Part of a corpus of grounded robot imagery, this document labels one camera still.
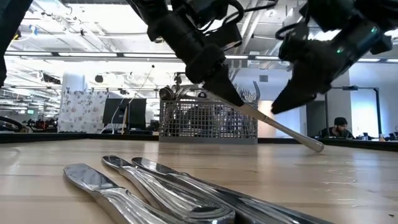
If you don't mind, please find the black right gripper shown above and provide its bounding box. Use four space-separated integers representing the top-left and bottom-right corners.
272 26 349 114

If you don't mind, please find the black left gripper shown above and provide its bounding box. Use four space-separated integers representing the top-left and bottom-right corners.
155 15 245 107

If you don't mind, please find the silver table knife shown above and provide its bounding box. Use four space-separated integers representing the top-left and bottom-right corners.
205 91 326 154
101 154 236 224
63 162 187 224
131 156 335 224

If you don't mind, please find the grey plastic silverware basket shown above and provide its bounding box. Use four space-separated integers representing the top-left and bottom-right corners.
159 81 261 145

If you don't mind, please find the person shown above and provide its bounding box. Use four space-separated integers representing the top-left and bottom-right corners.
319 116 356 140

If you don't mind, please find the black computer monitor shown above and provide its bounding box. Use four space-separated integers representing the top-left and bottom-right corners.
102 97 147 132

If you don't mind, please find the ceiling light strip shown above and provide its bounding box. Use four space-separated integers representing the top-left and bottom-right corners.
4 52 184 58

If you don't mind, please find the white floral cloth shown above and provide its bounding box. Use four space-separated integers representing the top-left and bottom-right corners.
57 90 109 134

